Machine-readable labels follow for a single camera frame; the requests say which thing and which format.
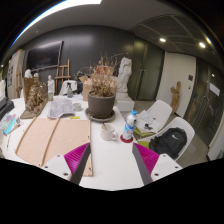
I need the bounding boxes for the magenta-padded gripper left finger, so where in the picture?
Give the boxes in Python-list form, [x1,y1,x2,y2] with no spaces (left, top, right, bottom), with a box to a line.
[41,142,92,185]

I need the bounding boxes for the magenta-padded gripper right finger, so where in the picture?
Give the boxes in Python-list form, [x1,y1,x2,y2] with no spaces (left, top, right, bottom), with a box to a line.
[131,142,183,186]

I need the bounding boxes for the white blue-capped drink bottle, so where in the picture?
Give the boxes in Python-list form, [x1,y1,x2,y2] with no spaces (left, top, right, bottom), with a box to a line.
[121,109,139,141]

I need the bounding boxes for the black backpack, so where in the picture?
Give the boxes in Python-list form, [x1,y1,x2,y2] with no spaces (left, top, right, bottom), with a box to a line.
[148,127,188,160]

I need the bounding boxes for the green seat cushion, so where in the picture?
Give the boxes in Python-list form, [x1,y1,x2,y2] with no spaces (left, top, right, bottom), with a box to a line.
[133,128,151,138]
[136,139,151,149]

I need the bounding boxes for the white chair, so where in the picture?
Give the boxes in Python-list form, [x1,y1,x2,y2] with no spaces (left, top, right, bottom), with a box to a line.
[136,116,196,163]
[133,99,173,136]
[59,79,79,97]

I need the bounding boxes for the flat round red coaster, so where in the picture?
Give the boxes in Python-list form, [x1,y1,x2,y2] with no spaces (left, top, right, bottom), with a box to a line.
[119,134,135,144]

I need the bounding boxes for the stack of books and papers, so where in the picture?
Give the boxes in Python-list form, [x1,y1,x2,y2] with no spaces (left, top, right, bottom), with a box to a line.
[134,109,161,134]

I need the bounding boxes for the white mug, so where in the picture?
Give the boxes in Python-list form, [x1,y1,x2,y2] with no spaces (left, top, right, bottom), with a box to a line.
[100,122,119,142]

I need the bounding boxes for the small white bowl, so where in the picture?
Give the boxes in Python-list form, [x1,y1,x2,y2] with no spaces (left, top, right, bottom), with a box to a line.
[72,102,83,113]

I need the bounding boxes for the colourful booklets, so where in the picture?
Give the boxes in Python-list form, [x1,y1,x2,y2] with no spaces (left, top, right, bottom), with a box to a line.
[0,113,22,136]

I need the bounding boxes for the grey plant saucer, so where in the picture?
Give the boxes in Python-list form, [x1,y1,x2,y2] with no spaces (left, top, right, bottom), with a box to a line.
[84,106,117,123]

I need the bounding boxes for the brown carved relief sculpture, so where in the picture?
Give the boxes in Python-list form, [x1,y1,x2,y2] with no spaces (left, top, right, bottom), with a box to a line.
[19,75,49,120]

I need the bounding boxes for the wooden figure sculpture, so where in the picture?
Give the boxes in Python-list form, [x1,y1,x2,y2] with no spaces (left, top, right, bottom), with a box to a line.
[170,80,183,115]

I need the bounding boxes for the dried plant in grey pot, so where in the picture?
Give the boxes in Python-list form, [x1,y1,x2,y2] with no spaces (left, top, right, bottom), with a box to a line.
[79,53,129,119]

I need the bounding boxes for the black desktop device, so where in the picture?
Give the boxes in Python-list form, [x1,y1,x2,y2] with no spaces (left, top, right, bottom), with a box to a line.
[0,96,16,121]

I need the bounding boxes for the clear spray bottle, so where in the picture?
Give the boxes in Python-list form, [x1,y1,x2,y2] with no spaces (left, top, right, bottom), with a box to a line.
[66,82,74,99]

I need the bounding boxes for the small white figurine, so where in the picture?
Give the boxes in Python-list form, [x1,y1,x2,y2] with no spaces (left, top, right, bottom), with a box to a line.
[46,74,56,96]

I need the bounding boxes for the cardboard box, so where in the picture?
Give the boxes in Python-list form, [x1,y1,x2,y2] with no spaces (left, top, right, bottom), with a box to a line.
[78,73,101,102]

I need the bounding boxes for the wooden easel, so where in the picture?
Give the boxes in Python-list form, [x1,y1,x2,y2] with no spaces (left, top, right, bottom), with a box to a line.
[54,59,72,86]

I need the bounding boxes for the white cabinet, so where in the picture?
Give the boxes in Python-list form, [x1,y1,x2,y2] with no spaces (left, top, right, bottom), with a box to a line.
[6,49,26,99]

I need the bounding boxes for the white draped figure statue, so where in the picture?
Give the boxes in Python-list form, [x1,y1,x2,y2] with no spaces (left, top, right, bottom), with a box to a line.
[115,56,133,94]

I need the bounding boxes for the long ceiling light strip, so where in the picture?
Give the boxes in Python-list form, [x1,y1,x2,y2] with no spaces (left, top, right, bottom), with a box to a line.
[9,0,103,48]

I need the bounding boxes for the light wooden frame panel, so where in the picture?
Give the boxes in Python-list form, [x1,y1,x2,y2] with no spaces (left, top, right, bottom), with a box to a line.
[14,117,94,177]

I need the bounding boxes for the white statue pedestal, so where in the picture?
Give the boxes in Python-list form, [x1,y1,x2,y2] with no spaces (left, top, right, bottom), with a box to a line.
[114,91,136,113]

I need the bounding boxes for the dark wall screen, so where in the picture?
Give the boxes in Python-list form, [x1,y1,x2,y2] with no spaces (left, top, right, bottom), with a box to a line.
[25,40,64,72]

